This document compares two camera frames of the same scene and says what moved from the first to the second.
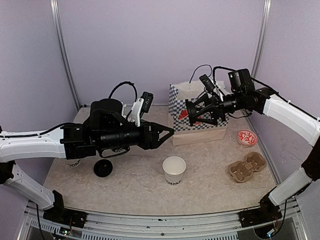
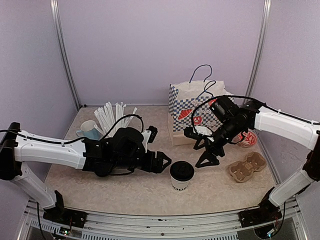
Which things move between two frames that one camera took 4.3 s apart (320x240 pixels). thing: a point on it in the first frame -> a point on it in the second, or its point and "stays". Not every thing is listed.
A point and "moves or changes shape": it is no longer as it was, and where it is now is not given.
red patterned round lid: (246, 138) stays
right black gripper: (215, 104) -> (208, 153)
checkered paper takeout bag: (183, 132) stays
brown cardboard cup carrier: (242, 171) stays
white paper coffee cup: (174, 167) -> (180, 185)
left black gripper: (151, 140) -> (157, 168)
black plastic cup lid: (103, 168) moves or changes shape
